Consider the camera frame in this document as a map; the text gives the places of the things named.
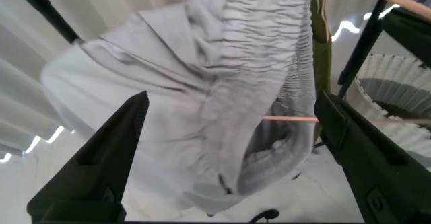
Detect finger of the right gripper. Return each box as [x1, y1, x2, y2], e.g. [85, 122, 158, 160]
[381, 7, 431, 67]

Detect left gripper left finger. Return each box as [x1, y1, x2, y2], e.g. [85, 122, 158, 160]
[26, 91, 150, 223]

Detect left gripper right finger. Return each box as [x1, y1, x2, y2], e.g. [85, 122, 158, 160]
[314, 91, 431, 224]

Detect white laundry basket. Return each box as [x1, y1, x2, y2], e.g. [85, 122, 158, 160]
[346, 53, 431, 171]

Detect pale grey shorts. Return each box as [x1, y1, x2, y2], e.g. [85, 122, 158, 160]
[40, 0, 317, 215]

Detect green long-sleeved shirt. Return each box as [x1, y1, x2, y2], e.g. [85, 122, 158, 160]
[309, 0, 333, 144]

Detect black clothes rack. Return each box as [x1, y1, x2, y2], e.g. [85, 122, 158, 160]
[0, 0, 431, 223]

